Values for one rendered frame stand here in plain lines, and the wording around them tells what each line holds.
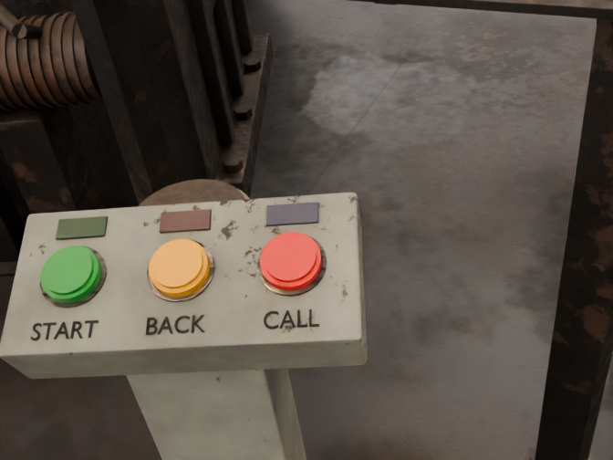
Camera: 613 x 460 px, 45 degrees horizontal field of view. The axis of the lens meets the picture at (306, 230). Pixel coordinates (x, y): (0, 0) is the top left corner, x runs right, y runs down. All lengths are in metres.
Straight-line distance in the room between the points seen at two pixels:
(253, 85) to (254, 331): 1.37
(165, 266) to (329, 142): 1.21
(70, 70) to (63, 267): 0.59
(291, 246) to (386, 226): 0.96
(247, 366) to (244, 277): 0.06
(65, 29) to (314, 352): 0.72
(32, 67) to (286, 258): 0.69
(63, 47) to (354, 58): 1.08
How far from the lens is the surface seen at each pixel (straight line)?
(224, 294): 0.49
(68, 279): 0.52
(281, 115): 1.81
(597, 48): 0.60
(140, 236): 0.53
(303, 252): 0.48
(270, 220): 0.51
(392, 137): 1.68
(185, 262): 0.49
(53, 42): 1.10
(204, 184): 0.71
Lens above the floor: 0.93
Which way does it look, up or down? 40 degrees down
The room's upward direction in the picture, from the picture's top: 9 degrees counter-clockwise
